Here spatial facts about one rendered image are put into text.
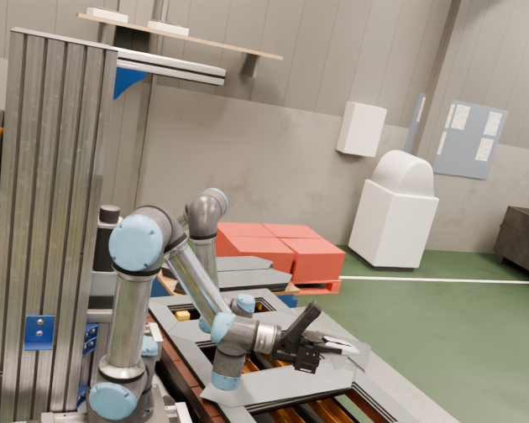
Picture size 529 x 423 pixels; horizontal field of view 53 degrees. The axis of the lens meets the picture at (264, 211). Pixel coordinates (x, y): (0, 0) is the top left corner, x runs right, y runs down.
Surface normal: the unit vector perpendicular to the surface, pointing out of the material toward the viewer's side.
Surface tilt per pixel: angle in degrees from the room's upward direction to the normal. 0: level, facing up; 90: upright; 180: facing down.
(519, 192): 90
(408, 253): 90
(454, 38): 90
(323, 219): 90
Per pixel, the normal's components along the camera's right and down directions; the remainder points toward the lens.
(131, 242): -0.04, 0.14
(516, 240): -0.93, -0.09
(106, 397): -0.10, 0.39
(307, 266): 0.48, 0.34
